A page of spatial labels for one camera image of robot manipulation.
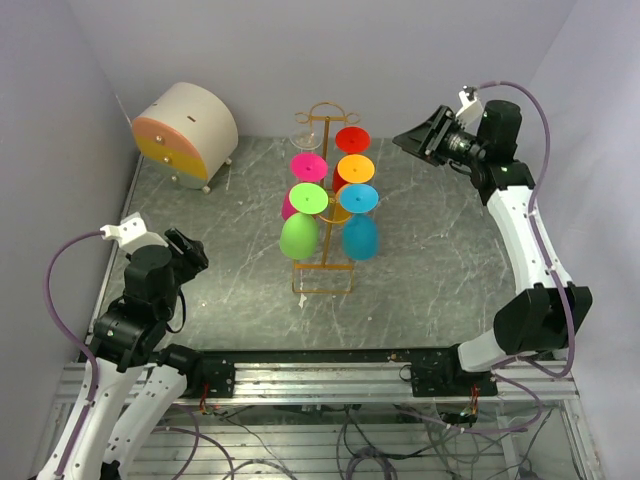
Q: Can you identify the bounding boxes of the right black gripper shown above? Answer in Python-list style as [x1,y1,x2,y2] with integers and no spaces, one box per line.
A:
[392,106,486,168]

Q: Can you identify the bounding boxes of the red plastic wine glass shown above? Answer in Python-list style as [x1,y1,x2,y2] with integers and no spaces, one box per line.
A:
[335,126,371,161]

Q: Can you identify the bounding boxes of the orange plastic wine glass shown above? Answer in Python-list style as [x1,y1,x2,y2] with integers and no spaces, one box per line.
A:
[332,154,375,223]

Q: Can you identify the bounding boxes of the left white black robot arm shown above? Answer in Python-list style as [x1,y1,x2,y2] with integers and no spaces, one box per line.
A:
[37,220,209,479]

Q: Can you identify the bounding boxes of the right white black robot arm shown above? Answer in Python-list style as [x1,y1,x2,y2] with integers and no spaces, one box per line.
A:
[393,100,593,396]

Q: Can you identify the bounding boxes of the blue plastic wine glass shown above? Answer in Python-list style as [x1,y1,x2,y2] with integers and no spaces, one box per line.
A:
[339,184,379,261]

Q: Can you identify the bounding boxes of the pink plastic wine glass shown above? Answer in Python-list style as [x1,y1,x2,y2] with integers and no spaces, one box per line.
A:
[281,152,328,221]

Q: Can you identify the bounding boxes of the clear wine glass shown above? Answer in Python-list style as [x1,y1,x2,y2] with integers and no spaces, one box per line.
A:
[289,128,323,151]

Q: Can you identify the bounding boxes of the green plastic wine glass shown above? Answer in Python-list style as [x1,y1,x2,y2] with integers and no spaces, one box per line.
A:
[279,182,329,260]

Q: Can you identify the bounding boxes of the white semicircular drawer cabinet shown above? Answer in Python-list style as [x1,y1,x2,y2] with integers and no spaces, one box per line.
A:
[131,82,239,194]

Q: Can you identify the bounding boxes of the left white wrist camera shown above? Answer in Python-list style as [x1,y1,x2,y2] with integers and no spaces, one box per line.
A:
[100,212,168,255]

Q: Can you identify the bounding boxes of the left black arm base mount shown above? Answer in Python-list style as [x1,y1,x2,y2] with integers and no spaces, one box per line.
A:
[193,357,236,398]

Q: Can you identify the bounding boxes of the gold wire wine glass rack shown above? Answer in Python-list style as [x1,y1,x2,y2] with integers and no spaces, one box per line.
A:
[291,101,361,295]

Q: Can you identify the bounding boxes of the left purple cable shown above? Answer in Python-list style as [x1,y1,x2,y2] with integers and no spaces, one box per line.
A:
[47,231,104,476]

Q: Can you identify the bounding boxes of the aluminium rail frame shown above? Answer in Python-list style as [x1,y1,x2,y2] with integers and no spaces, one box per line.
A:
[46,350,604,479]

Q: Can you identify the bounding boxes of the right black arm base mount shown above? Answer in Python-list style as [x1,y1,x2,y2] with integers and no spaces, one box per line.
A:
[403,344,498,398]

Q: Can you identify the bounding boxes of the tangled cables under frame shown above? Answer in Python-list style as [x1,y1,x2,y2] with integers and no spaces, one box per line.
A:
[149,394,591,480]

